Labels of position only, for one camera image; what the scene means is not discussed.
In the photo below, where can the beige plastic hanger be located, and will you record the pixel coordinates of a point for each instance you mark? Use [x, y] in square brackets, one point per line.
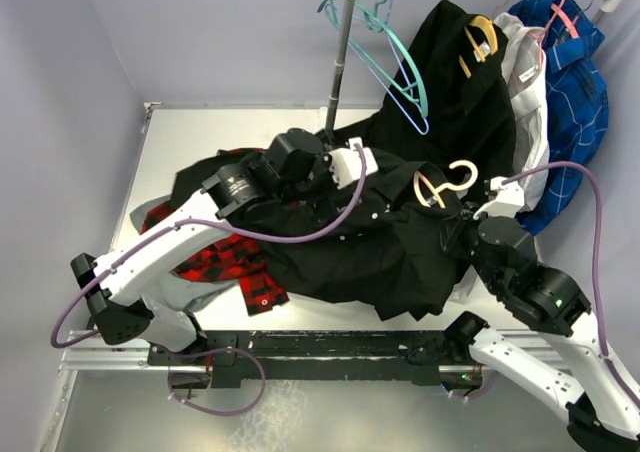
[429, 195]

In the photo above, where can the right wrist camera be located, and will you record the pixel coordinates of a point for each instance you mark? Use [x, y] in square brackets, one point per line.
[505, 199]

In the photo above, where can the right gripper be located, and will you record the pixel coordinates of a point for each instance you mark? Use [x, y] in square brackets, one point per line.
[468, 208]

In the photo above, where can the yellow hanger in black shirt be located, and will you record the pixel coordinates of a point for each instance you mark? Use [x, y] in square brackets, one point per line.
[480, 46]

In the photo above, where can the hanging blue plaid shirt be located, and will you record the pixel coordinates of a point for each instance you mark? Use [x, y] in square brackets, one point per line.
[561, 111]

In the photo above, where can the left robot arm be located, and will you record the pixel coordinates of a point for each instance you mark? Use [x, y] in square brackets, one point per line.
[212, 200]

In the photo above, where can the aluminium frame rail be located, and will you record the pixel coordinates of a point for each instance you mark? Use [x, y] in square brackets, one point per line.
[94, 354]

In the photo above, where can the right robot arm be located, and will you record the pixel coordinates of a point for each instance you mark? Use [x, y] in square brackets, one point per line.
[596, 398]

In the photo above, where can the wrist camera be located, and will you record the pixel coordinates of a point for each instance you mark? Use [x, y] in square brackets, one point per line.
[347, 163]
[505, 199]

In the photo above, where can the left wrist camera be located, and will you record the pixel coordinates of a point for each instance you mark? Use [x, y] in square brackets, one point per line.
[347, 163]

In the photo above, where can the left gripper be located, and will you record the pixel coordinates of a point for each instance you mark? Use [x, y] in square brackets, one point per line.
[324, 164]

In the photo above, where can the teal plastic hanger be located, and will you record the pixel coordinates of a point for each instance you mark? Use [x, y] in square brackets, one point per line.
[341, 14]

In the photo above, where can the hanging white shirt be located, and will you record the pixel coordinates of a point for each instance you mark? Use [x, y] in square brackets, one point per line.
[492, 105]

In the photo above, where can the hanging black shirt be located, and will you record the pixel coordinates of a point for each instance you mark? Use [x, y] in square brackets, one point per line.
[389, 131]

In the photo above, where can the pink hanger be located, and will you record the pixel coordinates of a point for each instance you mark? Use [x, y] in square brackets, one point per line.
[569, 25]

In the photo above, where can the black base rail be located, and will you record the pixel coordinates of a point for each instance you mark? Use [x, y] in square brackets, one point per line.
[419, 357]

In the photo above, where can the red black plaid shirt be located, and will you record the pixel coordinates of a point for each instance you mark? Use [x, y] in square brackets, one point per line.
[234, 257]

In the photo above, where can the grey shirt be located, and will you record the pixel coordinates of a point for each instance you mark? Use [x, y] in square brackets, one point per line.
[172, 290]

